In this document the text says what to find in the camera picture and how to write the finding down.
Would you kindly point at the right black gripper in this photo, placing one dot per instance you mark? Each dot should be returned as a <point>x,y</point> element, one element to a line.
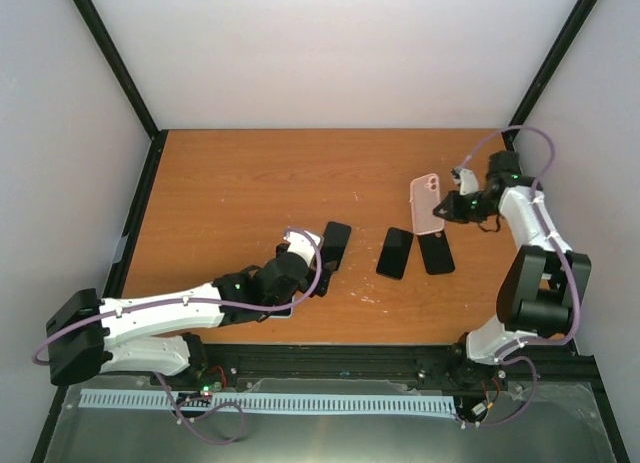
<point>455,213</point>

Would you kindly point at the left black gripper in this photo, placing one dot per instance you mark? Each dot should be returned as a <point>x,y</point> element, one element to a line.
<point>322,282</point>

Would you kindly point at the pink phone case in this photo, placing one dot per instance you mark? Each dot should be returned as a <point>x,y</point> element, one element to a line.
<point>424,198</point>

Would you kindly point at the black phone case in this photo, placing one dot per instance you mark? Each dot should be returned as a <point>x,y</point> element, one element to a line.
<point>436,254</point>

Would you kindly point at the black phone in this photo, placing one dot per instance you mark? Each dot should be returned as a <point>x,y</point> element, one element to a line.
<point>395,252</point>

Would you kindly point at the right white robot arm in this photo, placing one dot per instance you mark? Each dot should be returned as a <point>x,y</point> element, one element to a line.
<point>539,301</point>

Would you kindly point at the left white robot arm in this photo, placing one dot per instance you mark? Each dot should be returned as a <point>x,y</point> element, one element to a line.
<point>90,335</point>

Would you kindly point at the phone in blue case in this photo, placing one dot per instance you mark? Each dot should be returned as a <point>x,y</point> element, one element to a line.
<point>282,314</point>

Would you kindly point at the grey metal front plate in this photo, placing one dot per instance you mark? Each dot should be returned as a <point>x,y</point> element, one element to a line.
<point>543,422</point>

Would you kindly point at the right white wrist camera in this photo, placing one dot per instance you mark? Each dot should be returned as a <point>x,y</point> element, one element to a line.
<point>466,181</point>

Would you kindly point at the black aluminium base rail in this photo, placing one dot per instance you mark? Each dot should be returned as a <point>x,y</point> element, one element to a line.
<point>428,367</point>

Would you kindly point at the light blue slotted cable duct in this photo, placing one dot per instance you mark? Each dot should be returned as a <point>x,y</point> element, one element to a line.
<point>277,403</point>

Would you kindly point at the left black frame post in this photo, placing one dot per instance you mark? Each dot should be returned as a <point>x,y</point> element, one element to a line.
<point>105,43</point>

